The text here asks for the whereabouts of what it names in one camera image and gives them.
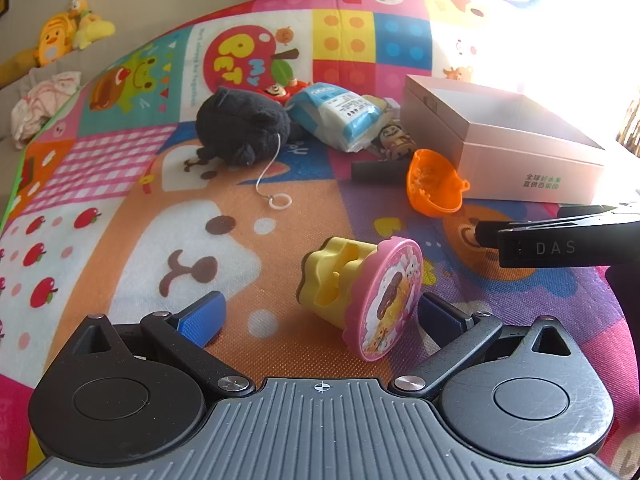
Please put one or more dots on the yellow duck plush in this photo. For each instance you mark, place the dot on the yellow duck plush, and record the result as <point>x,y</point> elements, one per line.
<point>52,40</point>

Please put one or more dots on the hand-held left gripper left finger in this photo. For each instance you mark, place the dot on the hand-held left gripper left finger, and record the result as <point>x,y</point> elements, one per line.
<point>200,317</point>

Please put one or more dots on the small cartoon figurine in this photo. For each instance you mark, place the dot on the small cartoon figurine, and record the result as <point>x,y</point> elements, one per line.
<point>395,140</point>

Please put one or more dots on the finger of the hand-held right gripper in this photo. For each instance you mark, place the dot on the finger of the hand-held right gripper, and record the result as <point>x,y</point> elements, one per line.
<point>487,234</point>
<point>595,212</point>

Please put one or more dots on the red hooded doll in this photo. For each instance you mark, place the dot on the red hooded doll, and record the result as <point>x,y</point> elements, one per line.
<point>280,92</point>

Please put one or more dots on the yellow pillow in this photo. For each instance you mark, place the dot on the yellow pillow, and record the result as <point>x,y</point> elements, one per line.
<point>15,67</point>

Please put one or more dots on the pink white clothes pile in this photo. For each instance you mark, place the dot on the pink white clothes pile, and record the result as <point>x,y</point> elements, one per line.
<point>42,105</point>

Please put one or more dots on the black plush toy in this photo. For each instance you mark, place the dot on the black plush toy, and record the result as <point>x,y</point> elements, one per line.
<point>240,120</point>

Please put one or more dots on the beige sofa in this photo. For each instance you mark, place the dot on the beige sofa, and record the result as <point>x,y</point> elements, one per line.
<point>6,170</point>

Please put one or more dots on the yellow pink toy cup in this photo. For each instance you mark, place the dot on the yellow pink toy cup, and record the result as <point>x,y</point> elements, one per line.
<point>350,285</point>

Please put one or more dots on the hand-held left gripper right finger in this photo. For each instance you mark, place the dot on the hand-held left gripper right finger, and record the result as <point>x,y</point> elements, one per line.
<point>440,322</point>

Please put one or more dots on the beige pouch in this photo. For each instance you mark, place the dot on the beige pouch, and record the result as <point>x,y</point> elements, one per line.
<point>377,105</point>

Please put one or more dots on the blue white tissue packet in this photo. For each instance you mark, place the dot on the blue white tissue packet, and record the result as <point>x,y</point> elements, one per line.
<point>330,110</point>

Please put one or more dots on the pink cardboard box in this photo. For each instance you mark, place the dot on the pink cardboard box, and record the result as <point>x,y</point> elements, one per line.
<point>525,160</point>

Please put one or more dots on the colourful printed play mat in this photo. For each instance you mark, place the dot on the colourful printed play mat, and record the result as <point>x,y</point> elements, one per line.
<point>125,170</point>

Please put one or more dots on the yellow plush toy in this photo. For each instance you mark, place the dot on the yellow plush toy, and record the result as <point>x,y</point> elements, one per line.
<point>90,27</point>

